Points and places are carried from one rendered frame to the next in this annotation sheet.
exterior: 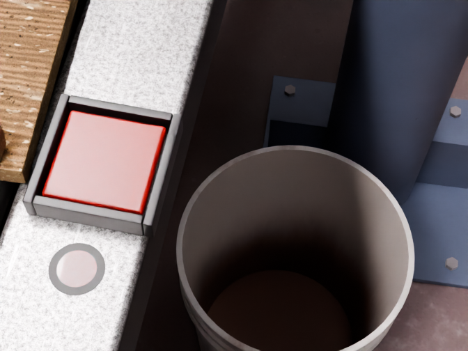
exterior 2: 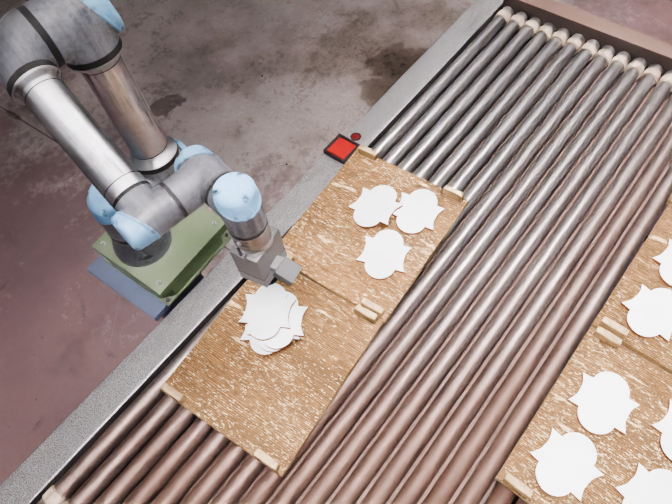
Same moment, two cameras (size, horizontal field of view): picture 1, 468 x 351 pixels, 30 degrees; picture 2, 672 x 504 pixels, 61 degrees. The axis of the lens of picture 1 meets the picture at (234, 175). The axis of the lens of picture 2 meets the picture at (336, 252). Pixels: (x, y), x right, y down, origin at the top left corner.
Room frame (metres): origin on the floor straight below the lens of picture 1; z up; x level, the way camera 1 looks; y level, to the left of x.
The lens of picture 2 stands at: (1.15, 0.68, 2.18)
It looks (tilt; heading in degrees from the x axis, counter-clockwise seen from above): 59 degrees down; 217
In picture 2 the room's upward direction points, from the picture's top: 10 degrees counter-clockwise
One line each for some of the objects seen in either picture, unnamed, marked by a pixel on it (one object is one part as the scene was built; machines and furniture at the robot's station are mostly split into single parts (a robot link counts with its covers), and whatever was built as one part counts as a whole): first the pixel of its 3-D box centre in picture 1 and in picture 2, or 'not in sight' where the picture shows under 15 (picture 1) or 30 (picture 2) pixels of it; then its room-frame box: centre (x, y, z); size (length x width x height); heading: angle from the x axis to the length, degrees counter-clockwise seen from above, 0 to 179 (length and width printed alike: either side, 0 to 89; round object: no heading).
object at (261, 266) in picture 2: not in sight; (267, 256); (0.77, 0.22, 1.23); 0.12 x 0.09 x 0.16; 92
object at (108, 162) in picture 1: (106, 164); (341, 149); (0.26, 0.08, 0.92); 0.06 x 0.06 x 0.01; 80
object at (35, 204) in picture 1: (106, 163); (341, 148); (0.26, 0.08, 0.92); 0.08 x 0.08 x 0.02; 80
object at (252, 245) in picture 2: not in sight; (249, 231); (0.77, 0.20, 1.30); 0.08 x 0.08 x 0.05
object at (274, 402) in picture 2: not in sight; (273, 355); (0.87, 0.23, 0.93); 0.41 x 0.35 x 0.02; 176
